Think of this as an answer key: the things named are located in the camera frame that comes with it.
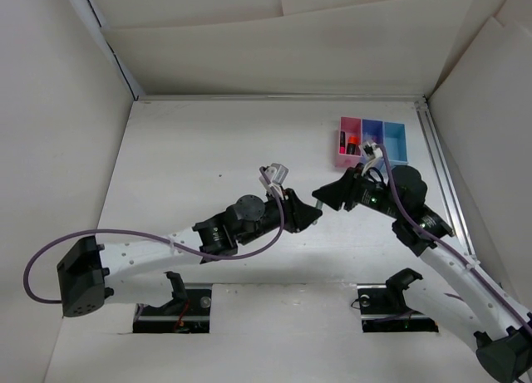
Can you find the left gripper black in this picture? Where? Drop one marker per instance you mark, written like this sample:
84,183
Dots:
298,214

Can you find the pink highlighter black body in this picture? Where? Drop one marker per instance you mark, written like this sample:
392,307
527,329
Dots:
342,143

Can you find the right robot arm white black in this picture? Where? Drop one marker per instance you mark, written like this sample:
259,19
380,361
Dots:
488,319

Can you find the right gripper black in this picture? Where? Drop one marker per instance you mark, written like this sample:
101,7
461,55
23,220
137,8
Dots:
345,189

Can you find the orange highlighter black body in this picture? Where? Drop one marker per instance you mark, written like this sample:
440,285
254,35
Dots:
352,145

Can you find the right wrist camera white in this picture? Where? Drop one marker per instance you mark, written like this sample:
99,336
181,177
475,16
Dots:
372,154

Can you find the green eraser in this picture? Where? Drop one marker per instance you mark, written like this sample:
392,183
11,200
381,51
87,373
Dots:
318,205

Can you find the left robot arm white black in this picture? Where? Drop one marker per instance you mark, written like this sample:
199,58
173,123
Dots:
93,274

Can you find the pink container box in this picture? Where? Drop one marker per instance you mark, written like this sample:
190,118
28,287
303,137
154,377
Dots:
351,126

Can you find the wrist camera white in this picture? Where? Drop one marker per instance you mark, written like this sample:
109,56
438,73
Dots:
372,154
272,177

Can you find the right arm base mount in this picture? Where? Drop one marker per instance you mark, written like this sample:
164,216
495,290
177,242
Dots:
383,309

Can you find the dark blue container box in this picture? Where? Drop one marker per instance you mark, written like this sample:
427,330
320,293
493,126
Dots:
372,130

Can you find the light blue container box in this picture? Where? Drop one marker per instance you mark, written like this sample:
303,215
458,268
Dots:
394,139

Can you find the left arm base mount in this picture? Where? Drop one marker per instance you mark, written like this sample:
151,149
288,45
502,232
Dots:
187,311

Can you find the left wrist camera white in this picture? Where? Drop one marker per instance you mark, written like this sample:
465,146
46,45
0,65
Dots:
272,177

